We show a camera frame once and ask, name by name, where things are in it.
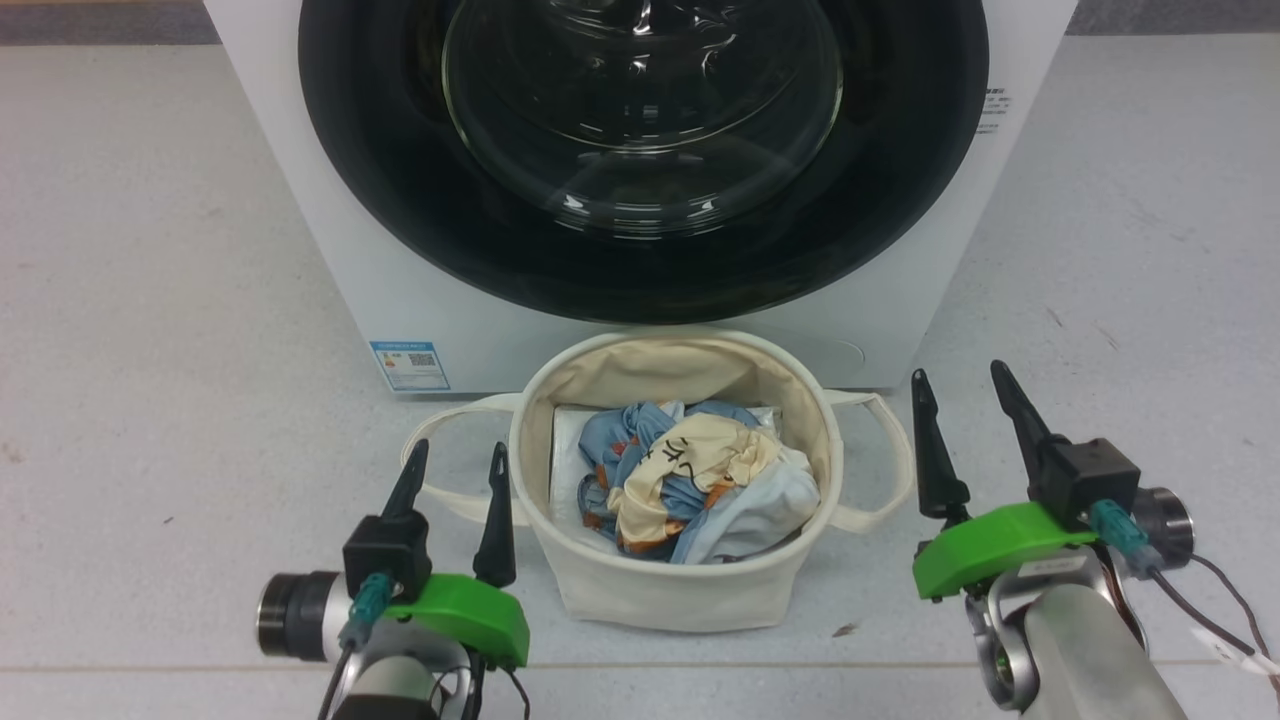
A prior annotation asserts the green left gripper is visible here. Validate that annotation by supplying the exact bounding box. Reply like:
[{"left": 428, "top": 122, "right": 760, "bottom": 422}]
[{"left": 380, "top": 438, "right": 531, "bottom": 669}]

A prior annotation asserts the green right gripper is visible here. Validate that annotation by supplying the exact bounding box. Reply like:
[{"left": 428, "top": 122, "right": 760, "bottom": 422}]
[{"left": 910, "top": 360, "right": 1098, "bottom": 601}]

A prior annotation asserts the blue orange-patterned garment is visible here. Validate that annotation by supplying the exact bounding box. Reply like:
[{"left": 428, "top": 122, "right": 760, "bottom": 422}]
[{"left": 578, "top": 400, "right": 791, "bottom": 563}]

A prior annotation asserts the pale white-blue garment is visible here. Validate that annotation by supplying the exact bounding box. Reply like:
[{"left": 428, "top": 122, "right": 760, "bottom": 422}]
[{"left": 688, "top": 448, "right": 822, "bottom": 563}]

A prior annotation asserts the cream black-printed garment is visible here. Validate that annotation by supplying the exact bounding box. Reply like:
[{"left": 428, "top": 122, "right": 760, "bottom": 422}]
[{"left": 610, "top": 413, "right": 781, "bottom": 553}]

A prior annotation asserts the black round glass washer door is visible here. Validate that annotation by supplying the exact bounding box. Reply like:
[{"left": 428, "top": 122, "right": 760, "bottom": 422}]
[{"left": 298, "top": 0, "right": 991, "bottom": 326}]

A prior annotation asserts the cream fabric laundry basket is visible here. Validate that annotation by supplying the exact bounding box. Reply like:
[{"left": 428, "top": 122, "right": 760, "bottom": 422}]
[{"left": 401, "top": 328, "right": 916, "bottom": 633}]

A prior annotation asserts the white front-load washing machine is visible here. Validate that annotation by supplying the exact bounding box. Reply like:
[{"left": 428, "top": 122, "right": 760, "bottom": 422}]
[{"left": 205, "top": 0, "right": 1079, "bottom": 396}]

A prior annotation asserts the blue energy label sticker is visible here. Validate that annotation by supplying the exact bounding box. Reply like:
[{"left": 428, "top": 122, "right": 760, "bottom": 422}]
[{"left": 369, "top": 341, "right": 452, "bottom": 393}]

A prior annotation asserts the left camera cable teal plug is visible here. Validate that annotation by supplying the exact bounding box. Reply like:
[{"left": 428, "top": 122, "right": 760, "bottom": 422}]
[{"left": 318, "top": 573, "right": 393, "bottom": 720}]

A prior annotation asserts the thin black left gripper cable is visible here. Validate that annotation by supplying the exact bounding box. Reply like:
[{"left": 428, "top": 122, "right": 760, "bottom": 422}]
[{"left": 455, "top": 650, "right": 533, "bottom": 720}]

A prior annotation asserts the white cable tag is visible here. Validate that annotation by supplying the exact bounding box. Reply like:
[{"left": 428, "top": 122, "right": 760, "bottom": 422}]
[{"left": 1190, "top": 625, "right": 1280, "bottom": 679}]

